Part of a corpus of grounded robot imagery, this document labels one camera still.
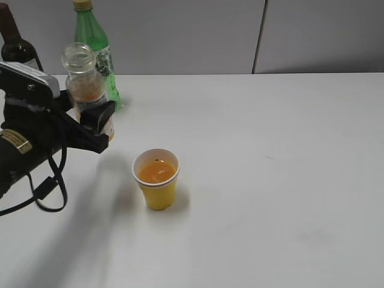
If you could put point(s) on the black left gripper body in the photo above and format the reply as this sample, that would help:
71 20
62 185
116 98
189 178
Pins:
46 128

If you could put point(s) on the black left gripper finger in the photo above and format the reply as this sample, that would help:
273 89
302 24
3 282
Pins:
88 133
64 101

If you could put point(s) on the orange juice bottle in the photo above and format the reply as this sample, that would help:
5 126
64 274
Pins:
86 86

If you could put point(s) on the yellow paper cup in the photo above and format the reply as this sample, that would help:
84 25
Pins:
156 172

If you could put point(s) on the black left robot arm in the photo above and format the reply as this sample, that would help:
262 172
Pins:
20 156

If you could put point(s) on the dark red wine bottle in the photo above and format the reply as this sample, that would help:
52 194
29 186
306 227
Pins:
15 48

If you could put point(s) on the green plastic soda bottle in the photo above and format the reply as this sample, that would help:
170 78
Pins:
89 31

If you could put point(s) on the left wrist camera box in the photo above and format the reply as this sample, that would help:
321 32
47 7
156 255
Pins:
29 84

